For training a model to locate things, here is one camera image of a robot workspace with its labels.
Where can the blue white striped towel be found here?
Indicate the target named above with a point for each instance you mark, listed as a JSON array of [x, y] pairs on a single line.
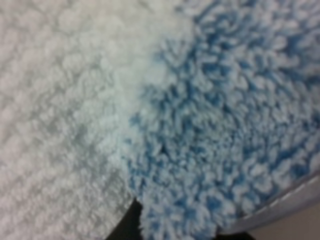
[[207, 112]]

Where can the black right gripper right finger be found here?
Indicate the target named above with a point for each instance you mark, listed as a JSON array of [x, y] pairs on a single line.
[[235, 236]]

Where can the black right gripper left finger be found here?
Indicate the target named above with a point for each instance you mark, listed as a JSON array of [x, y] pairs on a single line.
[[129, 226]]

